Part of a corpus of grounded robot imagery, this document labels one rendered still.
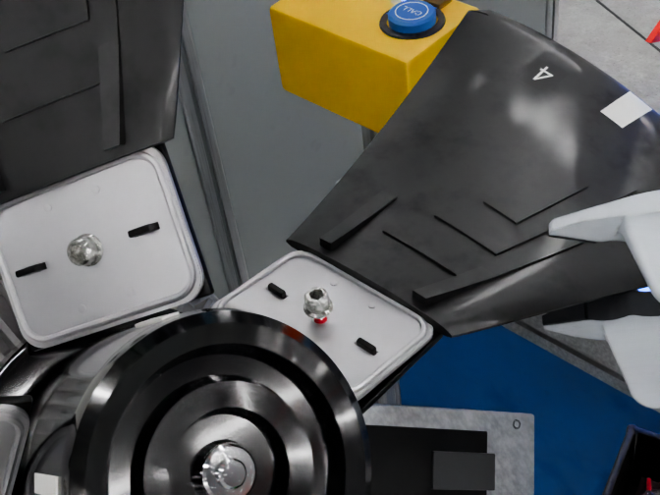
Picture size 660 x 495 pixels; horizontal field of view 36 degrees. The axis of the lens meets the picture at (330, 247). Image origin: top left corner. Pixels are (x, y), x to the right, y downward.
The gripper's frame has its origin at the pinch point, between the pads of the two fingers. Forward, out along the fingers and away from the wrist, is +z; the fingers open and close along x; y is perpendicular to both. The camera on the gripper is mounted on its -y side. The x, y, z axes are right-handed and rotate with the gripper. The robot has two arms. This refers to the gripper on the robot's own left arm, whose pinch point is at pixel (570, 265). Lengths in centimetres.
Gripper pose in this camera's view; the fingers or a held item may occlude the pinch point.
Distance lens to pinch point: 49.0
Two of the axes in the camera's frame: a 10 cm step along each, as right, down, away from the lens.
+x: 1.2, 6.4, 7.6
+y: -0.9, 7.7, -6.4
